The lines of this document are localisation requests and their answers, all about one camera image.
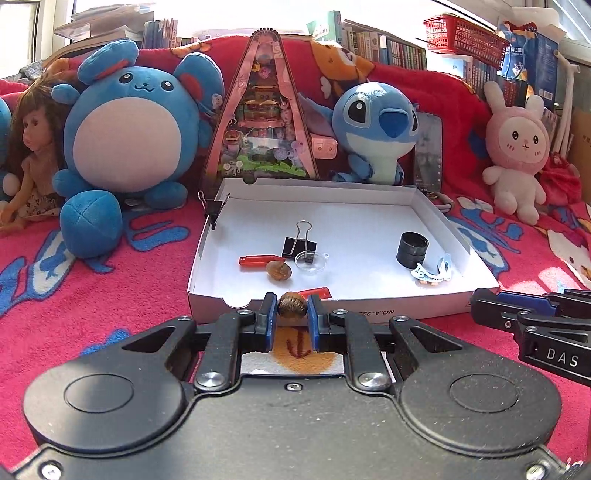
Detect stack of papers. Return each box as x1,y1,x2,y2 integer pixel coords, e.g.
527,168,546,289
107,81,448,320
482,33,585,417
54,2,155,44

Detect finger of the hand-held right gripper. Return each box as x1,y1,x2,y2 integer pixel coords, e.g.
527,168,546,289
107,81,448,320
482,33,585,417
470,287,591,330
545,289,591,302

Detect red plastic basket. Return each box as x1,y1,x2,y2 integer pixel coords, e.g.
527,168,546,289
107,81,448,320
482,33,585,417
422,14,511,70

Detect pink bunny plush toy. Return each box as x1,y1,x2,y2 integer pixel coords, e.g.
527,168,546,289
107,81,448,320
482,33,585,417
482,80,555,227

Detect round blue mouse plush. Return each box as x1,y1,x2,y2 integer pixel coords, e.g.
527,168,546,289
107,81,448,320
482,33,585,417
51,39,227,259

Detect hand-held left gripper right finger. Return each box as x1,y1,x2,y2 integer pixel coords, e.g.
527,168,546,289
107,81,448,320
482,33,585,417
308,294,465,393

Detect small black binder clip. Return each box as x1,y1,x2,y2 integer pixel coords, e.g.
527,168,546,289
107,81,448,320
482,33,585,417
198,190,232,230

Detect row of books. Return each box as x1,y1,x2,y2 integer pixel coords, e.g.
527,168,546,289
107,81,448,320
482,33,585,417
307,10,502,88

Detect triangular pink toy pack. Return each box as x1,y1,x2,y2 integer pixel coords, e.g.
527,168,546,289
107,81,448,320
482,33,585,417
203,28,320,183

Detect red crumpled cloth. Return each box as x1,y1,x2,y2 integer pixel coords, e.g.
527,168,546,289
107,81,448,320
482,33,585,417
538,154,583,206

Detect clear plastic dome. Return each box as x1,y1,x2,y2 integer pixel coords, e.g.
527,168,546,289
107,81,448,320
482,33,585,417
294,250,329,273

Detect white cardboard box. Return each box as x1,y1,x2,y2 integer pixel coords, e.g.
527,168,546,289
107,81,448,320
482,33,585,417
187,178,500,324

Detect pink rectangular tag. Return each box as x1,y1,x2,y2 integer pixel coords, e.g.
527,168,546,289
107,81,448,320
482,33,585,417
310,134,340,160

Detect blue cardboard box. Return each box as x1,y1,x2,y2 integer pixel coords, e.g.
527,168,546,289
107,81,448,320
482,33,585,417
498,21,561,109

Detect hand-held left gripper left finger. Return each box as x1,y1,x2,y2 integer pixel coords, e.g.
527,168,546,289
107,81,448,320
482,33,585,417
122,293,278,393

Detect blue alien plush toy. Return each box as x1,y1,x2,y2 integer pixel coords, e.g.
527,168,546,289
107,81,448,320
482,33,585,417
295,82,421,185

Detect upright thin books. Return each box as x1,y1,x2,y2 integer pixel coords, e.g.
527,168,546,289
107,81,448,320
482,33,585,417
142,18,181,49

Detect brown-haired doll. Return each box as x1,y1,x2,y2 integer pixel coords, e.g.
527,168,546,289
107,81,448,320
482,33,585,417
0,76,70,232

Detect blue cat plush toy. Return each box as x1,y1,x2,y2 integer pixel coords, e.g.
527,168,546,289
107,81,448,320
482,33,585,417
0,97,21,201

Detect clear plastic package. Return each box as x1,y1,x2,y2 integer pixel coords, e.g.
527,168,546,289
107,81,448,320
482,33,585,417
413,112,455,213

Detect white pipe rack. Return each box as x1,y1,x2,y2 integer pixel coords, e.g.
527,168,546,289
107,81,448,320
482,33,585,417
551,50,580,155

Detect pink printed blanket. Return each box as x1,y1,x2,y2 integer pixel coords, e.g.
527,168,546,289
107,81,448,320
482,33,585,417
0,185,591,462

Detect large black binder clip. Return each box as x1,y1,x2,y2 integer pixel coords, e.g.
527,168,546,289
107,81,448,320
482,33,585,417
281,220,317,259

